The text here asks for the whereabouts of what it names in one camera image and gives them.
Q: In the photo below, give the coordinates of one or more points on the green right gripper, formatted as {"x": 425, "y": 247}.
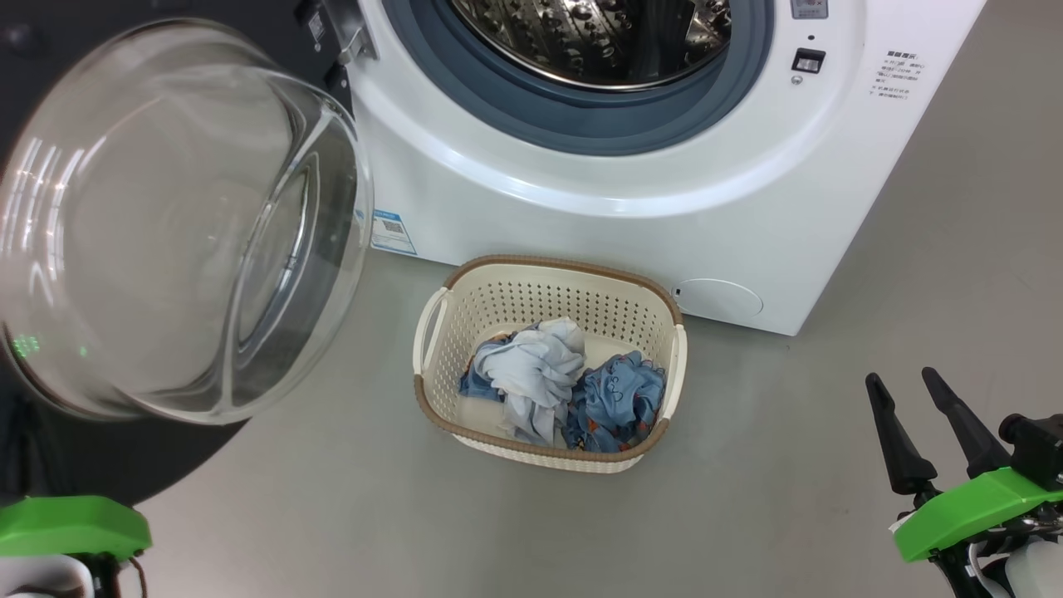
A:
{"x": 963, "y": 515}

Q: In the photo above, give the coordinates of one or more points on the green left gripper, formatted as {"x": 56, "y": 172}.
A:
{"x": 66, "y": 527}

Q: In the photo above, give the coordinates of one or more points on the round black glass washer door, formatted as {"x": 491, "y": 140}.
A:
{"x": 166, "y": 249}

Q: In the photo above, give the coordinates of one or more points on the blue cartoon print garment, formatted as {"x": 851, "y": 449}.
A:
{"x": 619, "y": 403}

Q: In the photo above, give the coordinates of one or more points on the white garment with blue trim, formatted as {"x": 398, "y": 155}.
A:
{"x": 531, "y": 374}

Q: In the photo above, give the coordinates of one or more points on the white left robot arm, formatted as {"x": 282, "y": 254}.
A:
{"x": 33, "y": 580}

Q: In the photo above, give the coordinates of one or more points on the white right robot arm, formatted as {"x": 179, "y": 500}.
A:
{"x": 1038, "y": 577}

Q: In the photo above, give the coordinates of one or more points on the black door lock slot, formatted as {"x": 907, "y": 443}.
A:
{"x": 808, "y": 61}

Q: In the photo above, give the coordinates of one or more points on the white front-load washing machine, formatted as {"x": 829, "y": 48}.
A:
{"x": 581, "y": 224}

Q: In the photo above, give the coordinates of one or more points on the stainless steel washing machine drum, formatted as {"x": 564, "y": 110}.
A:
{"x": 581, "y": 41}

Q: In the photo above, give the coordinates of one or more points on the round white filter cover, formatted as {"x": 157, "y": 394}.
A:
{"x": 718, "y": 297}

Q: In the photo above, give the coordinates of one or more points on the cream perforated laundry basket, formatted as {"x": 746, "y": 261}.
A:
{"x": 515, "y": 299}

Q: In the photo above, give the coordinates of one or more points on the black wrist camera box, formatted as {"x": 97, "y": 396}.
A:
{"x": 1038, "y": 448}

